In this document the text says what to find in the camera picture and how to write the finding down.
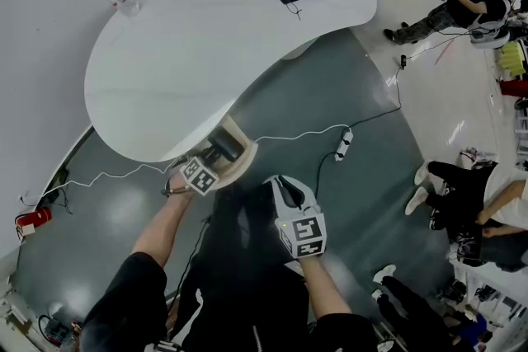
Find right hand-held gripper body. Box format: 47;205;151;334
275;204;327;260

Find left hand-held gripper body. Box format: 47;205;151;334
179;156;219;197

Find black cylindrical object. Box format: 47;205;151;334
205;134;241;162

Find wooden drawer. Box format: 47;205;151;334
197;115;260;191

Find person's right forearm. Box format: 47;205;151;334
297;255;354;321

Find person's left forearm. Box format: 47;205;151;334
131;172;195;271

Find white kidney-shaped desk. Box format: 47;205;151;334
84;0;379;164

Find person's black trousers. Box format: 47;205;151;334
193;181;306;285

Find white power strip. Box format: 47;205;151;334
334;127;355;162

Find person's black shirt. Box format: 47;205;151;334
80;251;380;352

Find red fire extinguisher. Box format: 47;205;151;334
14;206;53;238

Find black floor cable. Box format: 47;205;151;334
314;151;343;199

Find white power cable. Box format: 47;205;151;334
18;123;351;207

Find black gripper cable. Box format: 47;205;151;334
167;216;212;302

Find black charger cable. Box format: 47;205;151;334
346;54;408;137

